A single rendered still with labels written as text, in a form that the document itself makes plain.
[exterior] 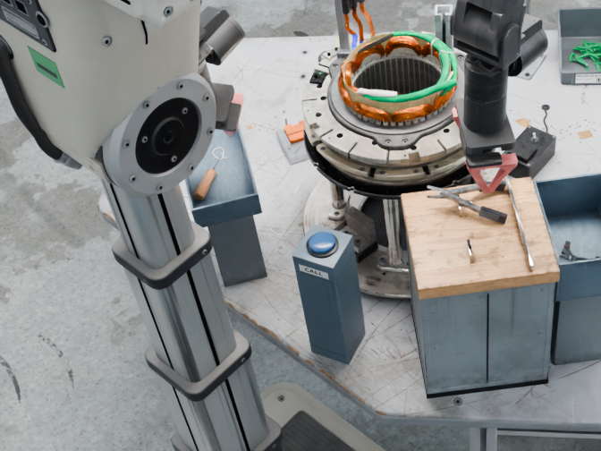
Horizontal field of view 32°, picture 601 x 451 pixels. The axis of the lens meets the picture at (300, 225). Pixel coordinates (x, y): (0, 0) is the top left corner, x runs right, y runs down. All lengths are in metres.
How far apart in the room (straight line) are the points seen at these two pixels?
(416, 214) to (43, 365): 1.56
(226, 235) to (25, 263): 1.45
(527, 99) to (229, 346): 0.89
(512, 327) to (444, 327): 0.10
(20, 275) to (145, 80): 2.05
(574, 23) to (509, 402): 0.93
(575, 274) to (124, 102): 0.72
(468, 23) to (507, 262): 0.36
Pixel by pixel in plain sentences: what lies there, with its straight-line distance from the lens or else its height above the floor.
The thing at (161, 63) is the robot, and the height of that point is 1.54.
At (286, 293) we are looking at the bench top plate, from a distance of 1.87.
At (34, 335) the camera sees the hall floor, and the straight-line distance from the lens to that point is 2.99.
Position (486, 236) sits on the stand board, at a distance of 1.54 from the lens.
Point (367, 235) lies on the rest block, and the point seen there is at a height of 0.85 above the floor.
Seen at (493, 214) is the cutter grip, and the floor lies 1.08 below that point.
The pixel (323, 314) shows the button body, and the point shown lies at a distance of 1.67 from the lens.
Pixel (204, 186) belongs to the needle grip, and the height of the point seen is 1.04.
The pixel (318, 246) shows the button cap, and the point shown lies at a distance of 1.58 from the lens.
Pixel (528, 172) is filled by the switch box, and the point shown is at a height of 0.81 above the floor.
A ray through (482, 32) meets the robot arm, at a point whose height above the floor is 1.41.
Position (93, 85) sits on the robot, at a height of 1.57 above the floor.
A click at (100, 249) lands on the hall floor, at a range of 3.13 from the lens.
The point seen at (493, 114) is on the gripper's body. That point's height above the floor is 1.28.
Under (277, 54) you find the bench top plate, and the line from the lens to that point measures 2.36.
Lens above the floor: 2.23
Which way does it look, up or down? 47 degrees down
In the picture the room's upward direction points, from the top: 11 degrees counter-clockwise
